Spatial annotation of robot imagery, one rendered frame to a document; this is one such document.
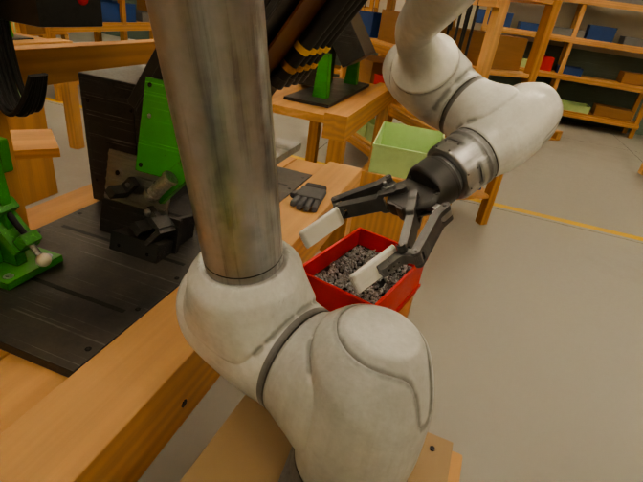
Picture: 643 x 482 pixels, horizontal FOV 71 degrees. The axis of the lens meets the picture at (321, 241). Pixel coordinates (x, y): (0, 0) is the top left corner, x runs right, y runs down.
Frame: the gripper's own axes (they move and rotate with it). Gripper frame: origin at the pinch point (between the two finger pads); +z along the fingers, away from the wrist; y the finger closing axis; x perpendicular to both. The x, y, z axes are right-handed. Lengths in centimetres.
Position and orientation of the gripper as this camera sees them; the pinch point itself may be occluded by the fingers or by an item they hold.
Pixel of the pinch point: (332, 256)
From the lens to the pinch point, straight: 60.6
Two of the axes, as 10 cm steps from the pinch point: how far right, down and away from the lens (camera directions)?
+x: 3.5, 7.2, 6.0
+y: 4.9, 4.0, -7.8
